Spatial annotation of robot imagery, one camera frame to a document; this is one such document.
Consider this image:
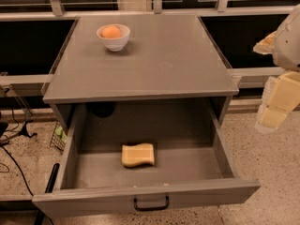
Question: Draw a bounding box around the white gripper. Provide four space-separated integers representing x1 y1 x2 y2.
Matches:
253 5 300 134

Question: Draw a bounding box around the yellow sponge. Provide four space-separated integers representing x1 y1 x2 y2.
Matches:
121 143 155 168

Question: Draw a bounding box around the open grey top drawer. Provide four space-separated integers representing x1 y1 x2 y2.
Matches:
33 97 260 218

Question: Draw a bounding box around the black bar beside drawer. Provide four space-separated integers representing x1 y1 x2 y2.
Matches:
33 162 61 225

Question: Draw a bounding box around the grey cabinet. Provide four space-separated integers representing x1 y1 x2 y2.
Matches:
41 13 240 133

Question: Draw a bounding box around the white ceramic bowl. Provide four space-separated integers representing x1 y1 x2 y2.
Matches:
97 24 130 52

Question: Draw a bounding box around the orange fruit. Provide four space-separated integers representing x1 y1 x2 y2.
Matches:
101 25 122 38

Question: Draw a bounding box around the black stand base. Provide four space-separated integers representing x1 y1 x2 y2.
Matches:
0 108 38 143

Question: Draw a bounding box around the black drawer handle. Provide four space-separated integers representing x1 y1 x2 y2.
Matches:
133 196 170 212

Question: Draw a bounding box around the wire basket with green item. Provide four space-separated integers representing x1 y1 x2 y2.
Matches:
50 123 67 154

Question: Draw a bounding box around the black floor cable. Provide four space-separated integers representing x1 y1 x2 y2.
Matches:
0 142 35 197

